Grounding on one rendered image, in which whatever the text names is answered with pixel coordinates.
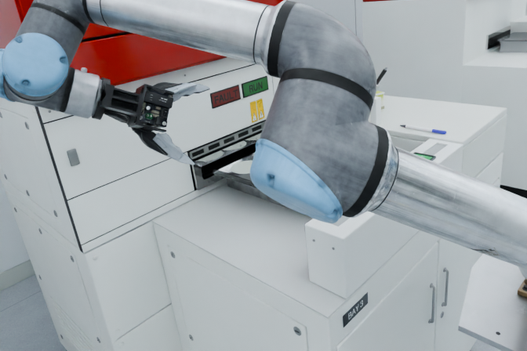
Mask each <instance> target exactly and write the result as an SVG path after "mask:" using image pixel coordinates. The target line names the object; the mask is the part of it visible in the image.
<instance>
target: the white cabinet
mask: <svg viewBox="0 0 527 351"><path fill-rule="evenodd" d="M502 163H503V152H500V153H499V154H498V155H497V156H496V157H495V158H493V159H492V160H491V161H490V162H489V163H488V164H487V165H486V166H485V167H484V168H483V169H482V170H481V171H480V172H479V173H478V174H477V175H476V176H475V177H474V178H476V179H479V180H481V181H483V182H486V183H489V184H491V185H494V186H497V187H499V188H500V179H501V171H502ZM153 225H154V231H155V235H156V238H157V242H158V248H159V251H160V255H161V259H162V265H163V269H164V272H165V278H166V282H167V285H168V289H169V295H170V298H171V302H172V306H173V312H174V315H175V319H176V325H177V329H178V332H179V336H180V342H181V345H182V349H183V351H470V350H471V348H472V346H473V344H474V343H475V342H476V340H477V339H476V338H473V337H471V336H470V335H467V334H465V333H463V332H461V331H458V327H459V322H460V316H461V313H462V308H463V302H464V299H465V295H466V291H467V285H468V281H469V277H470V274H471V268H472V266H473V265H474V264H475V263H476V262H477V261H478V259H479V258H480V257H481V256H482V254H483V253H481V252H478V251H474V250H472V249H469V248H466V247H464V246H461V245H459V244H455V243H453V242H451V241H447V240H445V239H442V238H440V237H436V236H434V235H431V234H429V233H425V232H423V231H420V232H419V233H418V234H417V235H416V236H415V237H414V238H412V239H411V240H410V241H409V242H408V243H407V244H406V245H405V246H404V247H403V248H402V249H401V250H400V251H399V252H398V253H397V254H395V255H394V256H393V257H392V258H391V259H390V260H389V261H388V262H387V263H386V264H385V265H384V266H383V267H382V268H381V269H380V270H378V271H377V272H376V273H375V274H374V275H373V276H372V277H371V278H370V279H369V280H368V281H367V282H366V283H365V284H364V285H362V286H361V287H360V288H359V289H358V290H357V291H356V292H355V293H354V294H353V295H352V296H351V297H350V298H349V299H348V300H347V301H346V302H345V303H344V304H343V305H342V306H341V307H340V308H339V309H338V310H337V311H336V312H335V313H334V314H333V315H332V316H331V317H329V318H326V317H324V316H322V315H321V314H319V313H316V312H315V311H314V310H312V309H309V308H307V307H306V306H304V305H302V304H300V303H298V302H297V301H295V300H293V299H291V298H290V297H288V296H286V295H284V294H282V293H281V292H279V291H276V290H275V289H273V288H271V287H269V286H268V285H266V284H264V283H262V282H260V281H259V280H257V279H255V278H253V277H251V276H250V275H248V274H246V273H244V272H242V271H241V270H238V269H237V268H235V267H233V266H231V265H230V264H228V263H226V262H224V261H223V260H221V259H218V258H217V257H215V256H214V255H211V254H209V253H208V252H207V251H204V250H202V249H200V248H199V247H197V246H195V245H193V244H192V243H190V242H188V241H186V240H184V239H183V238H181V237H178V236H177V235H175V234H174V233H171V232H169V231H168V230H166V229H164V228H162V227H161V226H159V225H157V224H155V223H153Z"/></svg>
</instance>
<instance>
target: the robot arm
mask: <svg viewBox="0 0 527 351"><path fill-rule="evenodd" d="M90 23H91V24H98V25H103V26H106V27H112V28H115V29H119V30H122V31H127V32H130V33H134V34H139V35H143V36H146V37H149V38H155V39H158V40H162V41H165V42H171V43H174V44H177V45H183V46H187V47H190V48H193V49H199V50H202V51H206V52H210V53H214V54H217V55H221V56H226V57H230V58H233V59H236V60H242V61H245V62H249V63H254V64H258V65H261V66H262V67H263V68H264V70H265V71H266V73H267V75H270V76H272V77H276V78H280V81H279V83H278V87H277V89H276V92H275V94H274V98H273V101H272V104H271V107H270V110H269V112H268V115H267V119H266V121H265V124H264V127H263V130H262V132H261V135H260V139H258V140H257V141H256V152H255V154H254V157H253V162H252V164H251V168H250V178H251V180H252V182H253V184H254V185H255V186H256V188H257V189H259V190H260V191H261V192H263V193H264V194H266V195H267V196H268V197H270V198H272V199H274V200H275V201H277V202H279V203H280V204H283V205H284V206H286V207H288V208H291V209H292V210H294V211H296V212H299V213H301V214H303V215H308V216H310V217H311V218H313V219H317V220H319V221H322V222H324V223H336V222H337V221H338V220H339V219H340V218H341V217H342V215H343V216H346V217H349V218H355V217H358V216H359V215H361V214H363V213H365V212H367V211H368V212H371V213H374V214H377V215H380V216H383V217H385V218H387V219H391V220H394V221H395V222H398V223H401V224H404V225H407V226H410V227H412V228H415V229H417V230H421V231H423V232H425V233H429V234H431V235H434V236H436V237H440V238H442V239H445V240H447V241H451V242H453V243H455V244H459V245H461V246H464V247H466V248H469V249H472V250H474V251H478V252H481V253H483V254H485V255H489V256H492V257H493V258H496V259H499V260H502V261H504V262H508V263H510V264H513V265H515V266H518V268H519V269H520V271H521V273H522V275H523V276H524V277H525V278H526V279H527V198H524V197H521V196H519V195H517V194H513V193H511V192H509V191H506V190H503V189H501V188H499V187H497V186H494V185H491V184H489V183H486V182H483V181H481V180H479V179H476V178H474V177H471V176H469V175H466V174H463V173H462V172H458V171H456V170H454V169H451V168H448V167H445V166H444V165H440V164H438V163H436V162H433V161H430V160H428V159H426V158H424V157H421V156H418V155H416V154H413V153H410V152H408V151H406V150H403V149H401V148H398V147H395V146H394V145H393V143H392V141H391V137H390V134H389V132H388V131H387V130H386V129H385V128H382V127H380V126H378V125H374V124H373V123H370V122H369V115H370V112H371V109H372V106H373V101H374V99H375V95H376V72H375V68H374V65H373V61H372V59H371V56H370V55H369V53H368V51H367V49H366V48H365V46H364V45H363V44H362V42H361V41H360V40H359V38H358V37H357V36H356V35H355V34H354V33H353V32H352V31H351V30H350V29H349V28H348V27H347V26H346V25H345V24H343V23H341V22H340V21H338V19H336V18H335V17H333V16H331V15H329V14H328V13H325V12H324V11H322V10H320V9H317V8H315V7H313V6H310V5H306V4H303V3H299V2H292V1H288V0H284V1H282V2H280V3H279V4H278V5H276V6H272V5H265V4H261V3H258V2H251V1H247V0H34V1H33V2H32V4H31V7H30V8H29V10H28V11H27V14H26V16H25V17H24V20H23V22H22V24H21V25H20V29H19V30H18V32H17V34H16V37H15V38H14V39H13V40H12V41H11V42H10V43H9V44H8V45H7V46H6V47H5V49H0V97H1V98H3V99H6V100H8V101H11V102H19V103H26V104H29V105H32V106H36V107H42V108H45V109H50V110H55V111H59V112H64V113H65V114H70V115H74V116H78V117H81V118H90V117H91V116H92V118H94V119H98V120H100V119H101V118H102V117H103V114H106V115H107V116H109V117H111V118H113V119H115V120H117V121H120V122H122V123H126V124H127V125H128V127H130V128H131V129H132V130H133V131H134V132H135V133H136V134H137V135H138V136H139V137H140V139H141V141H142V142H143V143H144V144H145V145H146V146H147V147H149V148H151V149H152V150H155V151H157V152H159V153H160V154H163V155H165V156H167V157H170V158H172V159H174V160H176V161H179V162H181V163H184V164H189V165H194V164H195V162H194V161H193V160H192V159H191V158H190V157H189V156H187V155H186V154H184V153H183V152H182V150H181V149H180V148H179V147H177V146H175V145H174V144H173V142H172V139H171V137H170V136H169V135H168V134H167V133H162V134H160V133H159V132H166V130H164V129H161V128H164V127H166V126H167V118H168V114H169V109H170V108H172V106H173V102H175V101H177V100H179V99H180V98H181V96H190V95H192V94H193V93H200V92H204V91H207V90H210V88H209V87H208V86H205V85H201V84H195V83H180V84H177V83H170V82H161V83H158V84H156V85H153V86H152V85H147V84H144V85H142V86H140V87H139V88H138V89H136V91H135V92H129V91H125V90H122V89H117V88H115V87H114V85H111V80H110V79H107V78H101V79H100V77H99V75H96V74H91V73H87V68H84V67H82V69H81V70H78V69H74V68H72V67H70V65H71V62H72V60H73V59H74V56H75V53H76V52H77V50H78V47H79V45H80V43H81V41H82V38H83V36H84V34H85V32H86V30H87V28H88V26H89V24H90ZM152 131H158V133H157V134H156V133H154V132H152Z"/></svg>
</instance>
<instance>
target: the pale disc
mask: <svg viewBox="0 0 527 351"><path fill-rule="evenodd" d="M252 162H253V161H241V162H238V163H237V164H235V165H233V166H232V167H231V171H232V172H234V173H238V174H247V173H250V168H251V164H252Z"/></svg>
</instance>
